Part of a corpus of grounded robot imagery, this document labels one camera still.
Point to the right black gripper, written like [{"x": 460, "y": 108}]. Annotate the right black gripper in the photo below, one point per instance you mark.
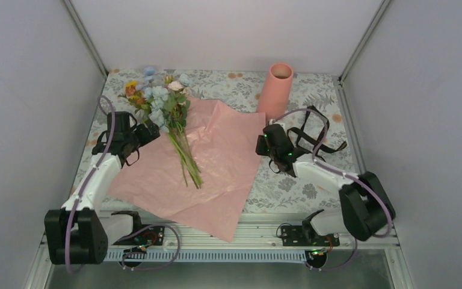
[{"x": 260, "y": 147}]

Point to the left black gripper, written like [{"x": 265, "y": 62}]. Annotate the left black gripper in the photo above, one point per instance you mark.
[{"x": 146, "y": 136}]

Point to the purple flower bouquet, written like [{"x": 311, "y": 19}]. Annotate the purple flower bouquet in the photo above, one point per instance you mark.
[{"x": 166, "y": 106}]

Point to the pink cylindrical vase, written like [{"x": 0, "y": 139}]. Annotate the pink cylindrical vase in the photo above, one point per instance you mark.
[{"x": 276, "y": 89}]

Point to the purple pink wrapping paper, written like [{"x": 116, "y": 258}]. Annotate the purple pink wrapping paper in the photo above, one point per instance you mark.
[{"x": 223, "y": 143}]

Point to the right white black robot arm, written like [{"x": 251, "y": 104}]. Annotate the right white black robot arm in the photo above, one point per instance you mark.
[{"x": 365, "y": 208}]

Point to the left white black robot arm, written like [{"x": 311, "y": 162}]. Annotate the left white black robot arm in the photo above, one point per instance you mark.
[{"x": 75, "y": 233}]

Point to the floral patterned table mat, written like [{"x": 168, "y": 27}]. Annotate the floral patterned table mat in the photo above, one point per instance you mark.
[{"x": 271, "y": 192}]

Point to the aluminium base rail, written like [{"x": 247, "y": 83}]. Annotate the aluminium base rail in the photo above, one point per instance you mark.
[{"x": 254, "y": 241}]

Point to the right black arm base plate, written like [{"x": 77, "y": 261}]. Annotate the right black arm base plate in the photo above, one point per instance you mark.
[{"x": 297, "y": 236}]

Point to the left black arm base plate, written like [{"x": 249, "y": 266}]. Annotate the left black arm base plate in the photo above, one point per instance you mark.
[{"x": 145, "y": 235}]

